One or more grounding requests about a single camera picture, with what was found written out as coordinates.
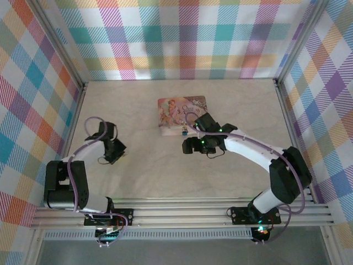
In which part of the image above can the aluminium side rail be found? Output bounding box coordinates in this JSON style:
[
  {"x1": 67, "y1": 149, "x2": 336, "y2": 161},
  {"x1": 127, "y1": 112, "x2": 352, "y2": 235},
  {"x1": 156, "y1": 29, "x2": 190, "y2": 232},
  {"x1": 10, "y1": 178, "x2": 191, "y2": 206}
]
[
  {"x1": 59, "y1": 81, "x2": 89, "y2": 162},
  {"x1": 274, "y1": 78, "x2": 318, "y2": 205}
]

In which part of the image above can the illustrated picture book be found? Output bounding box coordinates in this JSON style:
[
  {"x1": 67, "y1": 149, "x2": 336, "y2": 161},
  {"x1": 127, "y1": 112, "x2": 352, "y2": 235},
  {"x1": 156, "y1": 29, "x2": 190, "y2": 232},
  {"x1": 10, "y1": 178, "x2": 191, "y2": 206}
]
[{"x1": 157, "y1": 95, "x2": 209, "y2": 137}]

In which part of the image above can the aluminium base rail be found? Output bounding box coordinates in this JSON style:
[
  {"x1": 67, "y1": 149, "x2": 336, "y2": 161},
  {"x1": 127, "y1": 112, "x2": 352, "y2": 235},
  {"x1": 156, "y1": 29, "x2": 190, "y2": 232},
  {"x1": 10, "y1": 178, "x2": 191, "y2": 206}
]
[{"x1": 29, "y1": 197, "x2": 336, "y2": 231}]

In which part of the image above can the aluminium frame post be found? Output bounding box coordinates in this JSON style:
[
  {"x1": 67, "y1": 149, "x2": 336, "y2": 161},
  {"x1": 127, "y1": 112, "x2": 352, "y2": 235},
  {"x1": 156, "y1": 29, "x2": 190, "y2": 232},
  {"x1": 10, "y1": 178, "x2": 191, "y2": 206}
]
[
  {"x1": 274, "y1": 0, "x2": 330, "y2": 84},
  {"x1": 29, "y1": 0, "x2": 89, "y2": 87}
]

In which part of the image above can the grey slotted cable duct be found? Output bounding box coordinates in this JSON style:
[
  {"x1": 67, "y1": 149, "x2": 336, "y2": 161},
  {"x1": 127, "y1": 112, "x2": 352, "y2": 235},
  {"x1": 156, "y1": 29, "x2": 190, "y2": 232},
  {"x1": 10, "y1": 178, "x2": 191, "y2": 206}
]
[{"x1": 44, "y1": 231, "x2": 255, "y2": 241}]

